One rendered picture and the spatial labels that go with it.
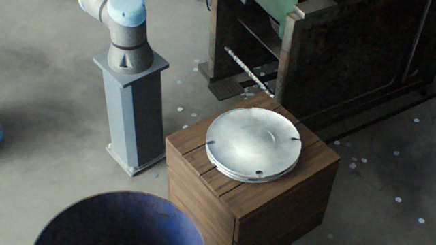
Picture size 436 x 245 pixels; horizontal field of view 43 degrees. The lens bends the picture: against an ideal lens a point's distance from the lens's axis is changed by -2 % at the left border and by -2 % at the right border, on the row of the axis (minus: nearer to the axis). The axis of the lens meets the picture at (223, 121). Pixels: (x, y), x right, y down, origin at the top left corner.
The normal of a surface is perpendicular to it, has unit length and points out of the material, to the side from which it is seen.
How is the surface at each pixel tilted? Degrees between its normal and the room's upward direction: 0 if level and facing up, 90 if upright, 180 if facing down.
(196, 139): 0
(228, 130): 0
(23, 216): 0
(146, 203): 88
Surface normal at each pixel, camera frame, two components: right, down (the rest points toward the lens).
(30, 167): 0.04, -0.71
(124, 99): -0.09, 0.69
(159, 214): -0.40, 0.60
